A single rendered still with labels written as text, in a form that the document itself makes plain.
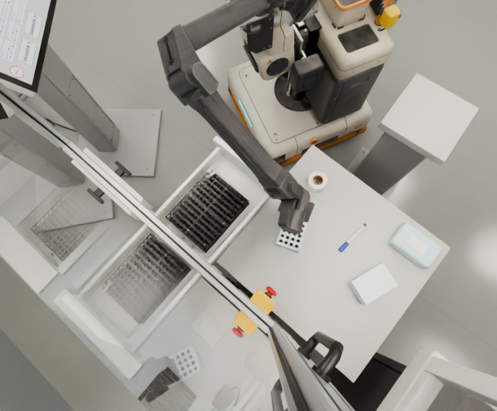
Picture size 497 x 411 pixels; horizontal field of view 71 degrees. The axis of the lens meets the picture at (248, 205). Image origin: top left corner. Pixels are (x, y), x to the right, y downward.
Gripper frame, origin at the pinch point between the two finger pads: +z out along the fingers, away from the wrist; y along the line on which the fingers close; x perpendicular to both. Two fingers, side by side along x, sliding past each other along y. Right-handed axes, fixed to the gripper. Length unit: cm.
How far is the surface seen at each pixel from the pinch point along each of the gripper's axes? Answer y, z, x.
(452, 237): 89, 86, 46
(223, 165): -29.6, 2.0, 8.0
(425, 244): 45.7, 5.7, 8.9
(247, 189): -18.3, 2.2, 3.0
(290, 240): 2.3, 6.5, -7.3
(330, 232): 14.8, 10.1, 1.5
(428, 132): 37, 9, 53
